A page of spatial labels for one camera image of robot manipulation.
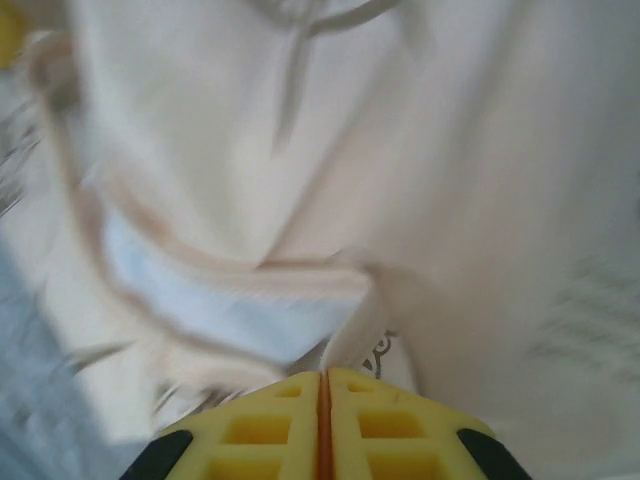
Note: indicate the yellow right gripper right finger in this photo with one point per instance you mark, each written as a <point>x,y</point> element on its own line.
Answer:
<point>390,430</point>

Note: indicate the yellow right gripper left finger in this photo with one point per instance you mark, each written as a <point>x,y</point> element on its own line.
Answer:
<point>260,435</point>

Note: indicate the cream printed t-shirt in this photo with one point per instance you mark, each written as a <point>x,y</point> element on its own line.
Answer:
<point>350,150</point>

